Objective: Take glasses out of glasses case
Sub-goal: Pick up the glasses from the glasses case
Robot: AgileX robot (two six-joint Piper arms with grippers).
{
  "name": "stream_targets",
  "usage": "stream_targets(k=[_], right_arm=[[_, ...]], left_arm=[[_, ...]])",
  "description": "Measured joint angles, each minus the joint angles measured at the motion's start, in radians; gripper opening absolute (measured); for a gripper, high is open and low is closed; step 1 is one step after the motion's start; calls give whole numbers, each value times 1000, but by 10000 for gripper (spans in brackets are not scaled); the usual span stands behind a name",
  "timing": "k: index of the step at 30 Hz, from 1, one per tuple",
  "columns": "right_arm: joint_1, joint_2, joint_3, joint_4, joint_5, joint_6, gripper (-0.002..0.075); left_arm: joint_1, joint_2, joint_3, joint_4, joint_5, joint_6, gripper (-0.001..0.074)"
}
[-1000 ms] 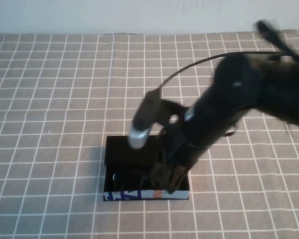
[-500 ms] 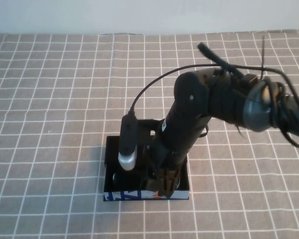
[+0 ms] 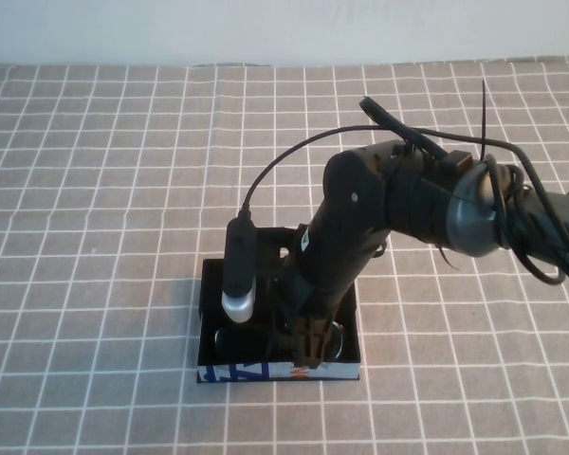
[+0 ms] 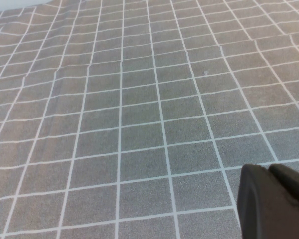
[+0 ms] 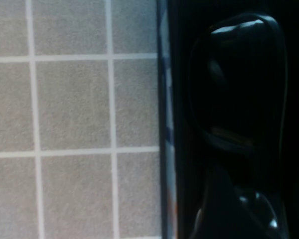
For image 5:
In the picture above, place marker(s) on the black printed glasses case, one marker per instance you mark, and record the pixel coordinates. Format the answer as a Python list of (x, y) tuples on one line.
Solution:
[(168, 74)]

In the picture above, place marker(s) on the black-framed glasses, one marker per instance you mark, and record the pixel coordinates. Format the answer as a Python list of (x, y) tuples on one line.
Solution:
[(239, 74)]

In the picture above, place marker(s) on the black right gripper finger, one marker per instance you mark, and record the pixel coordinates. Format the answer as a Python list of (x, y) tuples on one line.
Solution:
[(216, 214)]

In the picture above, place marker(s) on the grey white-grid tablecloth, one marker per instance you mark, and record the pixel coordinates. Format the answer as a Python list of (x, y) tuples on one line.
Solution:
[(72, 107)]

